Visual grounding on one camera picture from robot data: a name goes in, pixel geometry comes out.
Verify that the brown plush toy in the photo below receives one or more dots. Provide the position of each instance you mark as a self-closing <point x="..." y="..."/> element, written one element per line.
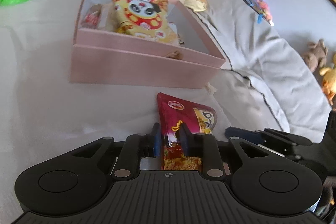
<point x="316" y="55"/>

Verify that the white rice cracker packet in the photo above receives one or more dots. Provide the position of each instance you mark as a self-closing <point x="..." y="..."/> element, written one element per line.
<point x="92" y="18"/>

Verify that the dark red snack bag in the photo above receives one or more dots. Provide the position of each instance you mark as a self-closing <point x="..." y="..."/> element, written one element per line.
<point x="180" y="121"/>

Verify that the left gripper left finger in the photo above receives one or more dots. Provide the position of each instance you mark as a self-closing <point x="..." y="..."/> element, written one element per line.
<point x="136" y="147"/>

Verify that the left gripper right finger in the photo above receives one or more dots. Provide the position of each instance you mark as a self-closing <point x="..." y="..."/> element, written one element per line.
<point x="204" y="146"/>

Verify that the orange plush toy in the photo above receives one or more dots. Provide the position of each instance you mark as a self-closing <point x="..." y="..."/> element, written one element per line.
<point x="329" y="81"/>

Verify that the grey sofa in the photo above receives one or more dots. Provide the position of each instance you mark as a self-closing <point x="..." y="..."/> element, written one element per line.
<point x="264" y="82"/>

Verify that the yellow panda snack bag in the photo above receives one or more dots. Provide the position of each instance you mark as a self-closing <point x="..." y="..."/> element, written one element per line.
<point x="145" y="19"/>

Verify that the pink gift box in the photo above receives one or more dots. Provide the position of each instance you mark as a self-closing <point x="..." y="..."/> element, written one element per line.
<point x="103" y="57"/>

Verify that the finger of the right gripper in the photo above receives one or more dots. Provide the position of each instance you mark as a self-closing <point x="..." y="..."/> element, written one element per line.
<point x="284" y="136"/>
<point x="251" y="136"/>

